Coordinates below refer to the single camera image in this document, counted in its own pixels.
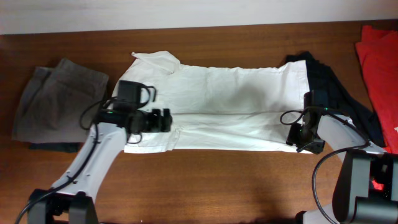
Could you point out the folded grey trousers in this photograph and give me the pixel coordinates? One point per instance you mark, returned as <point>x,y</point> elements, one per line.
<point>53,101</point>

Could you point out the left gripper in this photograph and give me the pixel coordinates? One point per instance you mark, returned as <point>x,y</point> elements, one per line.
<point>156,126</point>

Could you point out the black garment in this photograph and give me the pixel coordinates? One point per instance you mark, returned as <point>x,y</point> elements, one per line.
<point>322,77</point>

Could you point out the red garment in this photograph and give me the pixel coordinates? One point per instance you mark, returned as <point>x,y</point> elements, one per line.
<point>377,52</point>

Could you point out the white polo shirt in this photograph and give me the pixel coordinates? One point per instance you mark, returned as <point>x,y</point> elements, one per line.
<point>244,109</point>

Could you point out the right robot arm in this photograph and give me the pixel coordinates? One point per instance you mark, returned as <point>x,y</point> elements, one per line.
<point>366,189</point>

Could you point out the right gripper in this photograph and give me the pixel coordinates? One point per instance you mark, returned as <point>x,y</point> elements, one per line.
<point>315,148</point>

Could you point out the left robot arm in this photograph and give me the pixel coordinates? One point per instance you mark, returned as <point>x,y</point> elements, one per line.
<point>115,121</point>

